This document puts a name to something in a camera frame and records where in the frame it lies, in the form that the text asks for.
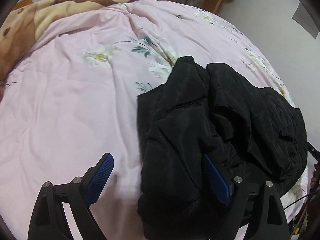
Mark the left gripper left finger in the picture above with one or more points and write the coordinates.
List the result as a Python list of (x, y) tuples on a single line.
[(48, 220)]

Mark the brown beige plush blanket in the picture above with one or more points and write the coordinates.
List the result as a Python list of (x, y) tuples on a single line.
[(24, 26)]

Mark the black puffer jacket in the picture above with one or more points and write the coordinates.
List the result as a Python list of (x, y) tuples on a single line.
[(213, 111)]

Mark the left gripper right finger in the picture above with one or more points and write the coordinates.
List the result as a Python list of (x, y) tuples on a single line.
[(251, 199)]

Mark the grey wall panel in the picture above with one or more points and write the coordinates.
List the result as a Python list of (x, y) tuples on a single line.
[(302, 17)]

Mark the person's right hand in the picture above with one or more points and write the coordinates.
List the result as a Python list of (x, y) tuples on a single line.
[(313, 180)]

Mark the wooden bed headboard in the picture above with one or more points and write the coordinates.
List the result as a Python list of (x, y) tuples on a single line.
[(21, 4)]

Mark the pink floral bed quilt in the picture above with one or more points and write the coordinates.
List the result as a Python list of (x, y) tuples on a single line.
[(73, 97)]

